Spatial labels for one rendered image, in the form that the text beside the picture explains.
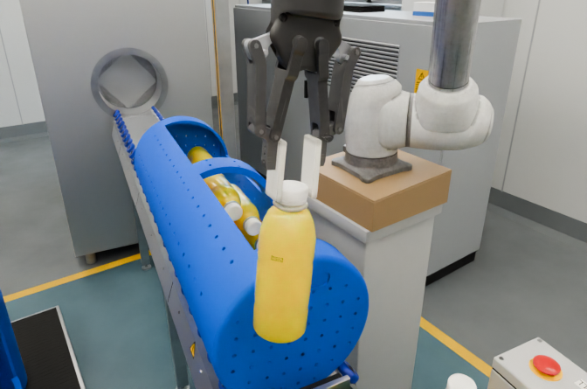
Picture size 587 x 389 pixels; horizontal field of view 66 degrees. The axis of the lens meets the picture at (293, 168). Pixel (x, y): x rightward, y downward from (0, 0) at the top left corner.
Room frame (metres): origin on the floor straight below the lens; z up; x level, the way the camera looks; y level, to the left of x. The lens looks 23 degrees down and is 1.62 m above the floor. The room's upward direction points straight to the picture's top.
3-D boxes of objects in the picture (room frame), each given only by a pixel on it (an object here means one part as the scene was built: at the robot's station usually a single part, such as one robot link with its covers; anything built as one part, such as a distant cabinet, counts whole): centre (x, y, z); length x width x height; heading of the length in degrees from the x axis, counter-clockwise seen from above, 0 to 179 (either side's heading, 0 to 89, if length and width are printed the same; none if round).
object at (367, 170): (1.29, -0.23, 1.13); 0.22 x 0.18 x 0.06; 30
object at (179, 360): (1.43, 0.48, 0.31); 0.06 x 0.06 x 0.63; 26
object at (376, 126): (1.27, -0.24, 1.27); 0.18 x 0.16 x 0.22; 74
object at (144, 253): (2.31, 0.90, 0.31); 0.06 x 0.06 x 0.63; 26
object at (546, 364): (0.49, -0.37, 1.11); 0.04 x 0.04 x 0.01
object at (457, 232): (3.12, -0.33, 0.72); 2.15 x 0.54 x 1.45; 35
